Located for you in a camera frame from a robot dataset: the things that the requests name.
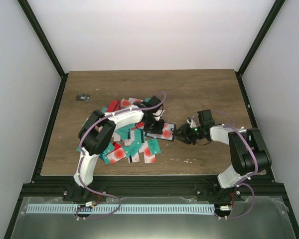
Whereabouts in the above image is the black frame post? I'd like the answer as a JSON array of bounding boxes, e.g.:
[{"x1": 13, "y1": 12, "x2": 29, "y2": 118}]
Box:
[
  {"x1": 17, "y1": 0, "x2": 65, "y2": 78},
  {"x1": 236, "y1": 0, "x2": 286, "y2": 77}
]

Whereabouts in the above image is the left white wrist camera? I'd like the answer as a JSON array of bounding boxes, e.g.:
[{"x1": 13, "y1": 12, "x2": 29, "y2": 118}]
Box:
[{"x1": 154, "y1": 110, "x2": 165, "y2": 120}]

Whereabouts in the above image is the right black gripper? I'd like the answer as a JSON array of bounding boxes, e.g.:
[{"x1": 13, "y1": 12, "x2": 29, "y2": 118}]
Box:
[{"x1": 172, "y1": 123, "x2": 204, "y2": 145}]

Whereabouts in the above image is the teal VIP card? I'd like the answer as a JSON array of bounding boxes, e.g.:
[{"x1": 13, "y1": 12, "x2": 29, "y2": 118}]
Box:
[{"x1": 147, "y1": 138, "x2": 161, "y2": 155}]

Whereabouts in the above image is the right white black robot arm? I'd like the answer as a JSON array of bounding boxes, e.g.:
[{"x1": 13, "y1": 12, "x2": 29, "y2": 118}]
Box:
[{"x1": 173, "y1": 110, "x2": 272, "y2": 201}]

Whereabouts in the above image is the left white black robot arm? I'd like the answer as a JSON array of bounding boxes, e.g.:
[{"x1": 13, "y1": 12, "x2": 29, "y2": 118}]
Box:
[{"x1": 73, "y1": 96, "x2": 165, "y2": 201}]

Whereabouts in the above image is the small black tag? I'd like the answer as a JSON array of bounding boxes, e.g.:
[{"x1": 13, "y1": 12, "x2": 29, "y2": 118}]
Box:
[{"x1": 76, "y1": 94, "x2": 91, "y2": 102}]

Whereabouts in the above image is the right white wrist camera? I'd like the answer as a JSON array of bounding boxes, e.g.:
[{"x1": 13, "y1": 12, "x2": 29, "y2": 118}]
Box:
[{"x1": 186, "y1": 117, "x2": 197, "y2": 128}]

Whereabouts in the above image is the left black frame post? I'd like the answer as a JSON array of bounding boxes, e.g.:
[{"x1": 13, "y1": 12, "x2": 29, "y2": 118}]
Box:
[{"x1": 17, "y1": 0, "x2": 65, "y2": 78}]

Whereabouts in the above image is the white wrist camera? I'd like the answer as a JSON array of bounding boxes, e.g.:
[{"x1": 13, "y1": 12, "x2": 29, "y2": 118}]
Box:
[
  {"x1": 154, "y1": 110, "x2": 165, "y2": 120},
  {"x1": 186, "y1": 117, "x2": 197, "y2": 128}
]

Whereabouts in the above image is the black card holder wallet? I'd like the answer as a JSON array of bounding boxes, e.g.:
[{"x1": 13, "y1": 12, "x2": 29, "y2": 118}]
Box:
[{"x1": 145, "y1": 133, "x2": 163, "y2": 140}]

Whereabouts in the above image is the light blue slotted strip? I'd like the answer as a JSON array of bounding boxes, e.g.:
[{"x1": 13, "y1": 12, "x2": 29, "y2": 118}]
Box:
[{"x1": 26, "y1": 204, "x2": 215, "y2": 215}]

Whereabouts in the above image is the right black frame post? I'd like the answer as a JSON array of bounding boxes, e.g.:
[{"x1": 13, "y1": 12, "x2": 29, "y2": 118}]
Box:
[{"x1": 236, "y1": 0, "x2": 286, "y2": 77}]

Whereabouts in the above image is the black front rail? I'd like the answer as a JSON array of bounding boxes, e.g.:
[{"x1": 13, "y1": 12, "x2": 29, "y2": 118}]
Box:
[{"x1": 22, "y1": 175, "x2": 285, "y2": 200}]

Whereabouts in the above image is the red card black stripe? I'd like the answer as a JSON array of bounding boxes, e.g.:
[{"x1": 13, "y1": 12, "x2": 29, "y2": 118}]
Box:
[{"x1": 106, "y1": 100, "x2": 121, "y2": 112}]

